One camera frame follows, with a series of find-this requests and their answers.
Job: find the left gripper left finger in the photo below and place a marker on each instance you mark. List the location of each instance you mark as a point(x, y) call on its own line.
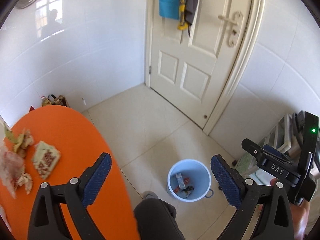
point(47, 220)

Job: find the white shelf rack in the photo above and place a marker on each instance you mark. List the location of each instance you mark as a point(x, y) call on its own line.
point(284, 140)

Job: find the white door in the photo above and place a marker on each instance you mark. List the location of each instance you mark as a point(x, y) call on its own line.
point(198, 74)

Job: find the dark basket with jars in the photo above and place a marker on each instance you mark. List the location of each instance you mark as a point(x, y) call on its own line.
point(51, 99)

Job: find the orange round table cover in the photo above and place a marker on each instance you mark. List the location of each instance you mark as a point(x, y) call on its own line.
point(80, 144)

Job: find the crumpled plastic bag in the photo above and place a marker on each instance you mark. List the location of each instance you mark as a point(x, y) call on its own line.
point(12, 167)

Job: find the blue trash bin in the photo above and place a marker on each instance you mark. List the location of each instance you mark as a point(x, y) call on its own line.
point(189, 181)

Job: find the red patterned wrapper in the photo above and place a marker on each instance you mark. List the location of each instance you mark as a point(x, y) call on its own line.
point(26, 181)

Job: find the crumpled white tissue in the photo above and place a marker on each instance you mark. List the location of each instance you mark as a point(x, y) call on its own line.
point(20, 143)

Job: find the white wrapper red characters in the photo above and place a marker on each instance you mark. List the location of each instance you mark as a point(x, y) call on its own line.
point(45, 159)

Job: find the person's right hand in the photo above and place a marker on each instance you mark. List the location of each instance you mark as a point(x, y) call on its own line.
point(297, 214)

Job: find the person's leg dark trousers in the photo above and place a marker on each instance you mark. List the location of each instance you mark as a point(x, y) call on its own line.
point(156, 219)

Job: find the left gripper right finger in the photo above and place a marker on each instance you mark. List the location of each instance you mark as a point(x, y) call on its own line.
point(243, 194)

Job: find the door handle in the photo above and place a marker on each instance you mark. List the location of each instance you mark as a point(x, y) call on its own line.
point(236, 24)

